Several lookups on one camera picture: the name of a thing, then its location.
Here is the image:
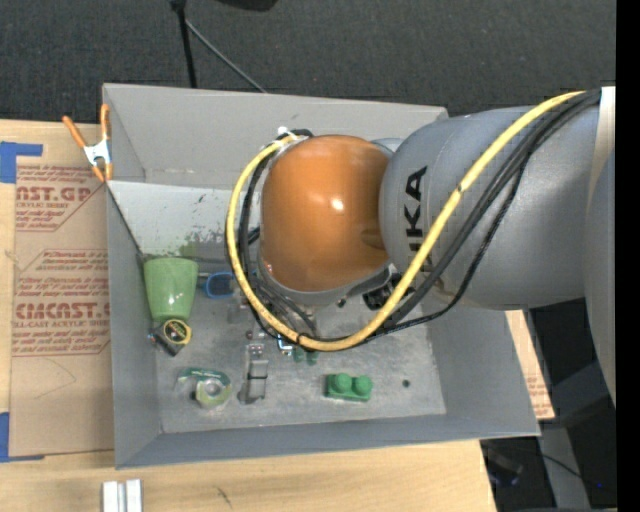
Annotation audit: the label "yellow and black tape measure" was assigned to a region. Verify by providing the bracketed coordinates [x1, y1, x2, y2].
[148, 318, 194, 358]

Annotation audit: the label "green cup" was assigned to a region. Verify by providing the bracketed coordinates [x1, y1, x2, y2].
[142, 256, 200, 324]

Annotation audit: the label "green toy block two studs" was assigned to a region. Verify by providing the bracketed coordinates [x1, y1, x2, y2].
[323, 372, 375, 403]

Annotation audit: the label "blue oval ring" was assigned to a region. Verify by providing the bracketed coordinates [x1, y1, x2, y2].
[204, 271, 236, 300]

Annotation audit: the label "brown cardboard board red print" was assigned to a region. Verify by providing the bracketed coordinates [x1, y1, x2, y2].
[0, 118, 557, 462]

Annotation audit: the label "grey metal bin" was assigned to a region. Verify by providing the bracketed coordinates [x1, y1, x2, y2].
[101, 83, 543, 470]

